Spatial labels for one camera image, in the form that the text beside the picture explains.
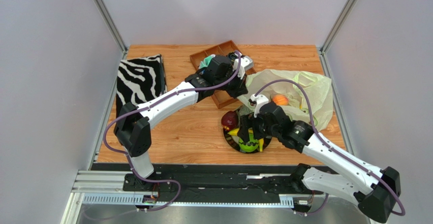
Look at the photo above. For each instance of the dark blue patterned sock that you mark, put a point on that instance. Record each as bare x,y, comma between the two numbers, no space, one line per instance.
232,56

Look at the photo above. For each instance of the small green watermelon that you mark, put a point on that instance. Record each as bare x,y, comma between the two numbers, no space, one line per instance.
249,146

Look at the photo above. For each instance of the dark red apple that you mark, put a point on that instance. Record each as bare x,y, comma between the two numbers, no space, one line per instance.
229,121

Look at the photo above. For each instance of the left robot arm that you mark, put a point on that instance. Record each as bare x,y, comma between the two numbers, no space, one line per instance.
134,124

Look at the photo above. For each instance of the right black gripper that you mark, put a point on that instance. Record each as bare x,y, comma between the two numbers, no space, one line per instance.
249,126

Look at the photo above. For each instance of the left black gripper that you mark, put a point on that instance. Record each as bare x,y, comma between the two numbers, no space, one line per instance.
240,89

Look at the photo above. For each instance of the zebra pattern cloth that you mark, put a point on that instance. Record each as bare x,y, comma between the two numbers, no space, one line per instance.
140,80

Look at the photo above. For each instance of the brown wooden divider tray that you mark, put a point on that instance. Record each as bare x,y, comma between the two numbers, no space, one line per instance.
220,97

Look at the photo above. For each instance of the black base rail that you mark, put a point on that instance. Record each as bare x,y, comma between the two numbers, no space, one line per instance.
194,185

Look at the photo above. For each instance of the yellow banana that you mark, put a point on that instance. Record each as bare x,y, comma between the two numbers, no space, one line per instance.
233,133

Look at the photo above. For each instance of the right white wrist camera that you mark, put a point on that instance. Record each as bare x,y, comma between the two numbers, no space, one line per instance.
258,101

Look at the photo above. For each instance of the black fruit plate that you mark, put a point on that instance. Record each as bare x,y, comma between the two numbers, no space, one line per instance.
242,110

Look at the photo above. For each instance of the teal white socks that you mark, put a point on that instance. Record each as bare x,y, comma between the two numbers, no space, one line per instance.
206,61

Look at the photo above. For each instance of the orange fruit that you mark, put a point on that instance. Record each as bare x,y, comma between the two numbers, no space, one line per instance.
280,99

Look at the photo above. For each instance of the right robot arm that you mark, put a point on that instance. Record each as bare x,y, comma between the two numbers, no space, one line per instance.
374,190

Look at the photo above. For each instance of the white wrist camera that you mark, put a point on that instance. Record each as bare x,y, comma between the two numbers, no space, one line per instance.
258,101
242,64

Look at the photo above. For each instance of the pale green plastic bag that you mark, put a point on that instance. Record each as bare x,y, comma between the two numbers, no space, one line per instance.
317,87

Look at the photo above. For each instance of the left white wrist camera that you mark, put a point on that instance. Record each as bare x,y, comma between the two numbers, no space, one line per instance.
242,64

